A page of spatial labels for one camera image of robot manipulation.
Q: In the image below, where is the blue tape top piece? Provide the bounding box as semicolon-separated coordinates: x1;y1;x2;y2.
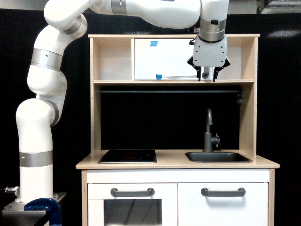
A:
150;40;158;47

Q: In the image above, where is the grey toy faucet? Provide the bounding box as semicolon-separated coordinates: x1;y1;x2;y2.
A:
203;109;220;153

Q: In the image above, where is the white oven door with window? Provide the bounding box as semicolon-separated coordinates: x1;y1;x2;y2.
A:
87;183;178;226

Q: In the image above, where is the white microwave door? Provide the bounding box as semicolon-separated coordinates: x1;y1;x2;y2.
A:
135;39;198;81

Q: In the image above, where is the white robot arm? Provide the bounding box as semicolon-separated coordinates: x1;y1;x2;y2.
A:
16;0;230;204

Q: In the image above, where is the white cabinet door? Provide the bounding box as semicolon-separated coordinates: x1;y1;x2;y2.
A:
178;183;268;226

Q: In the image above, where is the metal cable connector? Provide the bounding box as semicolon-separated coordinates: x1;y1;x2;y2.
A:
4;186;19;196

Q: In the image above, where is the black toy stovetop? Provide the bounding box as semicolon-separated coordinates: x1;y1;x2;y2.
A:
98;149;157;164

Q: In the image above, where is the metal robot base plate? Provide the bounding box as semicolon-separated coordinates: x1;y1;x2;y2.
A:
1;192;67;215

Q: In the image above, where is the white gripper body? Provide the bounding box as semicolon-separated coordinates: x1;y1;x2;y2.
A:
187;35;230;68

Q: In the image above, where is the blue tape bottom piece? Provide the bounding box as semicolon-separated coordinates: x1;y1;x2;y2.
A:
156;74;162;80

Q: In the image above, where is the blue c-clamp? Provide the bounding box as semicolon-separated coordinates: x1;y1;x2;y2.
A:
24;198;62;226

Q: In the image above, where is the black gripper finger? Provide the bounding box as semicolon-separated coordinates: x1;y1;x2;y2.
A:
194;66;201;81
213;67;222;82

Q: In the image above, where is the blue tape piece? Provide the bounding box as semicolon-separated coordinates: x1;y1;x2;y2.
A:
156;74;162;80
150;40;158;47

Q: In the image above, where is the wooden toy kitchen frame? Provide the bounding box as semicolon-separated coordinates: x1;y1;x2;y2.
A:
76;34;279;226

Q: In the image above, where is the grey microwave door handle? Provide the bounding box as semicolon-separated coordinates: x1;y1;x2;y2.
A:
201;67;214;80

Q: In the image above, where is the grey cabinet door handle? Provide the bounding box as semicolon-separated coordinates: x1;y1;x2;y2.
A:
201;188;246;197

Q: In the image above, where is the grey oven door handle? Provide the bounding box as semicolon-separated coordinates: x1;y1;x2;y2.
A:
111;188;155;197

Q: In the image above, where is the dark grey hanging rail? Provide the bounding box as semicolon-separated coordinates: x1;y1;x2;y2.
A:
100;90;242;94

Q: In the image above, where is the grey toy sink basin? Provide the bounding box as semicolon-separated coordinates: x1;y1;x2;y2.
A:
185;152;252;163

